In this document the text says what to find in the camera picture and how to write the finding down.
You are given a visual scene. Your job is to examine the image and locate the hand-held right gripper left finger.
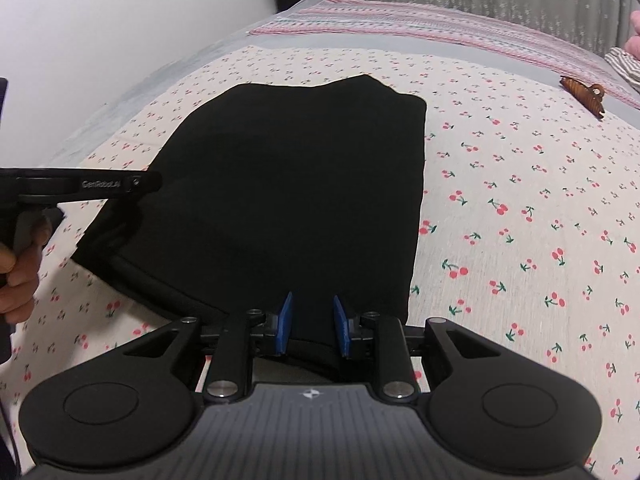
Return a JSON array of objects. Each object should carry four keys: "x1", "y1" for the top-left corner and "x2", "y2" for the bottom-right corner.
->
[{"x1": 122, "y1": 291, "x2": 297, "y2": 406}]

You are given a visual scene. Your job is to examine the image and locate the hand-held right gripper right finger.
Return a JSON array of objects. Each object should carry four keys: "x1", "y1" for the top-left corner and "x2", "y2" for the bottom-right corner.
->
[{"x1": 332, "y1": 294, "x2": 487, "y2": 405}]

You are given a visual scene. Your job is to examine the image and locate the black pants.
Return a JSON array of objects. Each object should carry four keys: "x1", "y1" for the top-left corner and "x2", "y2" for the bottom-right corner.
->
[{"x1": 71, "y1": 73, "x2": 428, "y2": 361}]

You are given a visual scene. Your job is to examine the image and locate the person's left hand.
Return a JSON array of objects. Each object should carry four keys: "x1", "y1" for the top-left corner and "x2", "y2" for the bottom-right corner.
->
[{"x1": 0, "y1": 221, "x2": 53, "y2": 327}]

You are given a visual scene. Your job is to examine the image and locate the cherry print bedsheet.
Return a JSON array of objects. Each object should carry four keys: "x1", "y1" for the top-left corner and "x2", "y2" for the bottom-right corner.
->
[{"x1": 10, "y1": 42, "x2": 640, "y2": 480}]

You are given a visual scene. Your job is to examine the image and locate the pink striped blanket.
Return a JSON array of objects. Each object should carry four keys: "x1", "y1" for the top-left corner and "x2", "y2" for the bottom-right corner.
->
[{"x1": 248, "y1": 0, "x2": 640, "y2": 111}]

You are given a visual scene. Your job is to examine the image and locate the brown hair clip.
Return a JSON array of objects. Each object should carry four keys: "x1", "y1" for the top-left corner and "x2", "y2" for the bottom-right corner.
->
[{"x1": 559, "y1": 75, "x2": 607, "y2": 120}]

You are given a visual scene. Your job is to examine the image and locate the grey striped cloth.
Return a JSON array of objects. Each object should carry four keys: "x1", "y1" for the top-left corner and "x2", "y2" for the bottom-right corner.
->
[{"x1": 604, "y1": 46, "x2": 640, "y2": 93}]

